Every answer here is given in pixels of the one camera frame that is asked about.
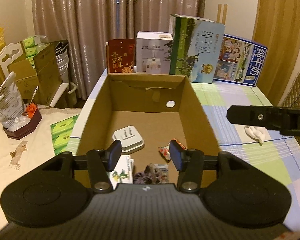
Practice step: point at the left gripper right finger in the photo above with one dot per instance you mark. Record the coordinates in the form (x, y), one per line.
(189, 163)

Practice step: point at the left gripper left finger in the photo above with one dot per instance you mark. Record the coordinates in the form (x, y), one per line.
(100, 163)

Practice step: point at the small white medicine box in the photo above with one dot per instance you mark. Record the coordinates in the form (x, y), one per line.
(123, 171)

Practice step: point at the red snack packet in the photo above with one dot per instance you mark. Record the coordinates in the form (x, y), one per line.
(165, 151)

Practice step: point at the black white lighter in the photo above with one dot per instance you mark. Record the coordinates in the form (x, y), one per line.
(163, 171)

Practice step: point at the white square plug adapter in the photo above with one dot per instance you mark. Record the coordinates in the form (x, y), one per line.
(130, 138)

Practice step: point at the white cloth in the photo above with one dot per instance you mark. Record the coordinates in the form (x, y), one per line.
(256, 133)

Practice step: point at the checked tablecloth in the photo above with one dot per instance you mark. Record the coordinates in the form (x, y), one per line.
(278, 156)

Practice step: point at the green tissue pack on bed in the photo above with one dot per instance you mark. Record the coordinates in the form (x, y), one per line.
(61, 132)

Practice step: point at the open cardboard box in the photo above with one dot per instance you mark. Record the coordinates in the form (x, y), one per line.
(160, 107)

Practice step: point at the dark wooden tray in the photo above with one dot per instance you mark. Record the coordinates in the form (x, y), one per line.
(26, 129)

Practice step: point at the wooden door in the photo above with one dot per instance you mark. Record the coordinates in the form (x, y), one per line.
(277, 26)

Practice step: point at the stacked cardboard boxes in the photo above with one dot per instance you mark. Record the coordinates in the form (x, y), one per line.
(40, 80)

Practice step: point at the white printed bag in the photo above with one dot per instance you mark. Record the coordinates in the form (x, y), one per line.
(11, 103)

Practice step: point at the red gift box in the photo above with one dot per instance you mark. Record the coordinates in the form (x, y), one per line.
(121, 55)

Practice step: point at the green blue milk carton box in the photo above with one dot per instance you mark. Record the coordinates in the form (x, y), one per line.
(196, 47)

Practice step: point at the white appliance box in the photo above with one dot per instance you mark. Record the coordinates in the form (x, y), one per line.
(153, 52)

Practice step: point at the white striped bag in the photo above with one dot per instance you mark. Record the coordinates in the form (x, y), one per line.
(62, 57)

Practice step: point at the green tissue packs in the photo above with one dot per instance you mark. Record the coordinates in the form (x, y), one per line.
(33, 45)

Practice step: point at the wooden sticks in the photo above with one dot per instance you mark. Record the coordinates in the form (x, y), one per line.
(222, 13)

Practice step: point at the brown curtain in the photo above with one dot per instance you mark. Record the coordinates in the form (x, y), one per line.
(88, 24)

